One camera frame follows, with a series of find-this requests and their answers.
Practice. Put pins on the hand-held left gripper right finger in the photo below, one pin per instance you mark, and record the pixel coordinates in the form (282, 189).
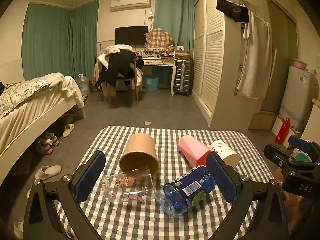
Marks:
(221, 180)

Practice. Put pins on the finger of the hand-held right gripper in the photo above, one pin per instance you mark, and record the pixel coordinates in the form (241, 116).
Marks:
(298, 142)
(277, 155)

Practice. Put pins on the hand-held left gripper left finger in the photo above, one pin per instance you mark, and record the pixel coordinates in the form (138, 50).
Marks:
(90, 177)

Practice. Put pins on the white cup with small print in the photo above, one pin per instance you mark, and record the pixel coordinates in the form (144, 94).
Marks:
(228, 155)

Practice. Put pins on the clear glass cup cartoon print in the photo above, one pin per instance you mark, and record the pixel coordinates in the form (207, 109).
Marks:
(117, 192)

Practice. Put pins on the pink faceted cup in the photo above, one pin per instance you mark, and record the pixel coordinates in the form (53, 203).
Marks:
(192, 150)

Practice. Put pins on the brown paper cup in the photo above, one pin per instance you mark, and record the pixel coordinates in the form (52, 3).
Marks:
(140, 147)

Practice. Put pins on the red bottle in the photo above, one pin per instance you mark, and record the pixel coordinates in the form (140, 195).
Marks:
(282, 132)

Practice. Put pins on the white box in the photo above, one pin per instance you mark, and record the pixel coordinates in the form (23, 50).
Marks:
(277, 126)

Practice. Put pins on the beige slipper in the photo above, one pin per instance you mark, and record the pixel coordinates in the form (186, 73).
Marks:
(48, 171)
(18, 230)

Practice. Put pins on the white small fridge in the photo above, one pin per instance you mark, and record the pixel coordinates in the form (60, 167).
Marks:
(297, 95)

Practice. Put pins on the blue plastic bottle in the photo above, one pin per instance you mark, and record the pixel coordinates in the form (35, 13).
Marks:
(176, 197)

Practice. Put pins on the green slipper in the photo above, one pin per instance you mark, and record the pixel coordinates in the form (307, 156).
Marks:
(68, 130)

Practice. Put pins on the white sneaker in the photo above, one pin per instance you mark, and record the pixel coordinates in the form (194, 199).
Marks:
(44, 148)
(53, 139)

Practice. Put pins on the grey checkered tablecloth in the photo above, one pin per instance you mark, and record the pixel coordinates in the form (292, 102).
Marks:
(150, 220)

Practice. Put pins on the pink basin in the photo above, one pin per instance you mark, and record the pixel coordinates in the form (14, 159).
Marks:
(299, 63)

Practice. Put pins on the bed with cream sheet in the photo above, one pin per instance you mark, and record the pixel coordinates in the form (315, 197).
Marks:
(30, 115)

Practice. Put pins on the dark red bag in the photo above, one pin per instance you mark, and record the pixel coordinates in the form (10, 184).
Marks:
(93, 84)

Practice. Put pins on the white hanging towel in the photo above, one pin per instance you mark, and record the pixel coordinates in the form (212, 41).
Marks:
(253, 60)

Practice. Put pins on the clear water jug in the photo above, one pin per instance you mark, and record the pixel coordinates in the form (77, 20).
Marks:
(83, 83)

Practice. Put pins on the wooden chair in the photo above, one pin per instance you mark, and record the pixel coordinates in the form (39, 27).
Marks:
(136, 80)

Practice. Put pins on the grey ribbed suitcase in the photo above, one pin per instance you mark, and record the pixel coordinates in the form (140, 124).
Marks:
(183, 77)

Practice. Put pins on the blue laundry basket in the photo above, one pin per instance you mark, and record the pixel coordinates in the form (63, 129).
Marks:
(151, 83)

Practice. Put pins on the patterned blanket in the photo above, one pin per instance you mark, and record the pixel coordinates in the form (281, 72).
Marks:
(17, 92)

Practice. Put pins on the pile of clothes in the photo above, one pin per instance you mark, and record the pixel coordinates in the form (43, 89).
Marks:
(117, 65)

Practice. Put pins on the white louvred wardrobe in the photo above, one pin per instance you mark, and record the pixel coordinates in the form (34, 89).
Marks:
(215, 55)

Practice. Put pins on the white dressing desk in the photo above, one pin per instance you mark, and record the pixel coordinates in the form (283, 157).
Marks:
(160, 62)

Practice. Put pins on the cardboard box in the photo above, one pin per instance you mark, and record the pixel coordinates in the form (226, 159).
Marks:
(183, 52)

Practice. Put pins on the green curtain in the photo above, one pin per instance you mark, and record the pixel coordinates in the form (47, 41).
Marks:
(57, 37)
(175, 12)

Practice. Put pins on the black monitor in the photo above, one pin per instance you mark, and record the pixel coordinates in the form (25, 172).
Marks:
(131, 35)

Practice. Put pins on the black hanging bag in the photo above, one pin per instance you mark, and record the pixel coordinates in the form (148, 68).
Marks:
(232, 8)

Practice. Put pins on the plaid cloth cover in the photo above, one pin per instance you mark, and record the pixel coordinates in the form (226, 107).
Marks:
(158, 40)

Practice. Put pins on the white air conditioner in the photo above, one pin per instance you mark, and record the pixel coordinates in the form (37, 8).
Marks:
(130, 3)

